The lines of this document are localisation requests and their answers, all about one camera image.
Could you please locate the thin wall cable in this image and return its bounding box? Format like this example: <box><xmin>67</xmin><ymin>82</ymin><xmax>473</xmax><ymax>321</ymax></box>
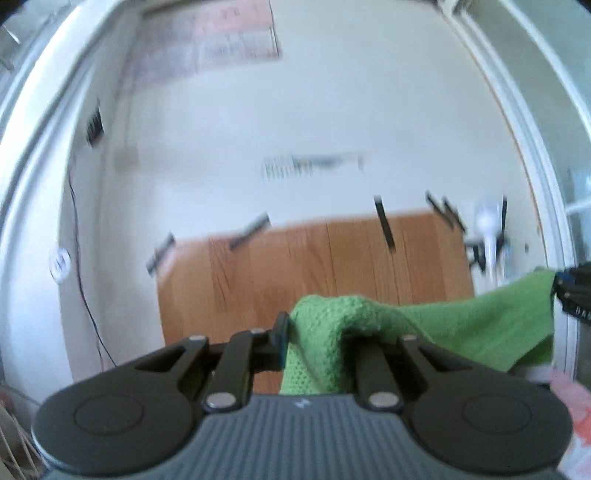
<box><xmin>66</xmin><ymin>156</ymin><xmax>119</xmax><ymax>370</ymax></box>

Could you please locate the pink floral bed sheet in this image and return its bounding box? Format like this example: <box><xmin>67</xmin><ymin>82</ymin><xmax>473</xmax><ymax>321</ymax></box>
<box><xmin>550</xmin><ymin>372</ymin><xmax>591</xmax><ymax>480</ymax></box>

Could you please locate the green and navy knit sweater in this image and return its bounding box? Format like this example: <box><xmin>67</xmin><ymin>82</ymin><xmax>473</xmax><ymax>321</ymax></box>
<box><xmin>280</xmin><ymin>270</ymin><xmax>555</xmax><ymax>395</ymax></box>

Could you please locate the wooden headboard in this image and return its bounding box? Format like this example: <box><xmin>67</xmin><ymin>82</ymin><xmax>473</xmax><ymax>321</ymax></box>
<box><xmin>155</xmin><ymin>209</ymin><xmax>477</xmax><ymax>397</ymax></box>

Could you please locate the white round wall fixture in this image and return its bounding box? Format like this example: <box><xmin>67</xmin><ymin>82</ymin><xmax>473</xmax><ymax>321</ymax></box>
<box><xmin>49</xmin><ymin>247</ymin><xmax>72</xmax><ymax>284</ymax></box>

